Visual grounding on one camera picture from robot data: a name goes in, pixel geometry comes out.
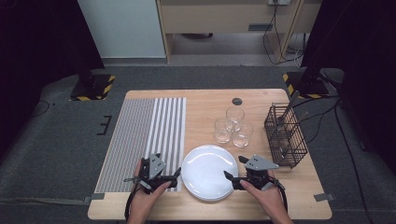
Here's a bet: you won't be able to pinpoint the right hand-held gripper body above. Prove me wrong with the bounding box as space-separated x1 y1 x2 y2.
233 154 280 191

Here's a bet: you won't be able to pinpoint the metal cutlery piece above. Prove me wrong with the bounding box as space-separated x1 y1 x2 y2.
275 90 302 132

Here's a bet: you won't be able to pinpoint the grey tape strip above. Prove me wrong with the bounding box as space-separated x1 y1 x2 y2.
83 192 106 205
313 192 336 203

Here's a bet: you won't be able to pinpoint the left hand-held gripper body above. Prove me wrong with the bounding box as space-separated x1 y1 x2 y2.
138 152 176 195

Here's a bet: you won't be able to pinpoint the black floor cable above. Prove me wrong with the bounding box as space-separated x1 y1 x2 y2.
292 94 342 108
31 100 55 119
333 99 375 224

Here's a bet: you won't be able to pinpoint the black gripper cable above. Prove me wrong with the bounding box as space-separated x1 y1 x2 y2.
274 178 290 213
123 176 141 222

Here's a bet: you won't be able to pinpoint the person's right hand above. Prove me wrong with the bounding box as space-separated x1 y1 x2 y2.
238 169 292 219

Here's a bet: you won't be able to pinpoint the black curtain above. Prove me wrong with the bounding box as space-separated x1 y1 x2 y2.
0 0 106 157
301 0 396 175

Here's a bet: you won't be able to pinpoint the black hanging cables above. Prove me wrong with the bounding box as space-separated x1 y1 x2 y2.
262 0 304 66

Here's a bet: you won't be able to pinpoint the beige wooden desk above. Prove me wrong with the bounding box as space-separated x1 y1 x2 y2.
156 0 323 63

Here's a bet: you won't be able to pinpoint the grey striped placemat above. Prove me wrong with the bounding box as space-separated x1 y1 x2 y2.
94 97 187 193

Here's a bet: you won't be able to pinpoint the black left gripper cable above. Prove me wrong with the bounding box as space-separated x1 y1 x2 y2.
123 176 141 222

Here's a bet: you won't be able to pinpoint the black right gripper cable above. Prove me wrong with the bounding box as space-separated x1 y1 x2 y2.
274 178 290 213

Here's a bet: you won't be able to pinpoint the black yellow striped stand base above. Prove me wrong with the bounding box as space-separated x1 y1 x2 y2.
282 70 331 100
69 73 116 102

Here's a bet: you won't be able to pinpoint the clear drinking glass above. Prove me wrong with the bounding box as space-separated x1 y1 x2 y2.
214 118 233 144
225 105 246 133
233 123 254 148

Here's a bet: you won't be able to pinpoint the black wire cutlery basket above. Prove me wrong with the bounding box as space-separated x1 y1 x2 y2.
263 102 308 170

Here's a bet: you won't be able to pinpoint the person's left hand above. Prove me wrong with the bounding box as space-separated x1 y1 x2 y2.
127 159 173 217

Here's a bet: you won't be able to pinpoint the white cabinet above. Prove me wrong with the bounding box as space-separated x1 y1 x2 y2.
78 0 166 59

